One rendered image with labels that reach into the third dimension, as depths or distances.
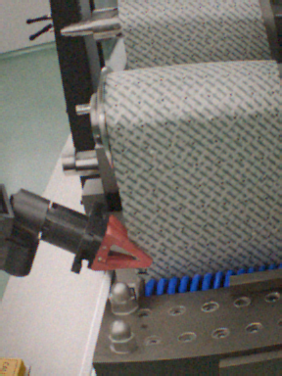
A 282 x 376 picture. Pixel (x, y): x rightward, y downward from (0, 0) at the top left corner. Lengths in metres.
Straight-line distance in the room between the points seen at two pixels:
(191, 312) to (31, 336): 0.34
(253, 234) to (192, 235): 0.08
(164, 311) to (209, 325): 0.08
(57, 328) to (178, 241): 0.31
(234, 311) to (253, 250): 0.11
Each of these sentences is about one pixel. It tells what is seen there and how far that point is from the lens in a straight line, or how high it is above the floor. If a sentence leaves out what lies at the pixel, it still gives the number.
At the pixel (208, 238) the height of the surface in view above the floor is 1.09.
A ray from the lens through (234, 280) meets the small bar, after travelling 1.04.
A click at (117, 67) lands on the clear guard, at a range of 2.07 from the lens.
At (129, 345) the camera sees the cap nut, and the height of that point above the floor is 1.04.
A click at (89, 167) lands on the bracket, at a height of 1.17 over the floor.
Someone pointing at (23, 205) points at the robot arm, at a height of 1.17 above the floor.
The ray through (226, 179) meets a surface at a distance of 1.02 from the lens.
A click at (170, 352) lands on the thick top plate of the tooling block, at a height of 1.03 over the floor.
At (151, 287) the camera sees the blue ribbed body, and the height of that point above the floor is 1.04.
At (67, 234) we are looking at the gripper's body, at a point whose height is 1.13.
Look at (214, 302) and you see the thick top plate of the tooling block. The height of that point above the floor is 1.03.
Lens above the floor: 1.62
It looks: 25 degrees down
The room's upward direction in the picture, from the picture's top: 10 degrees counter-clockwise
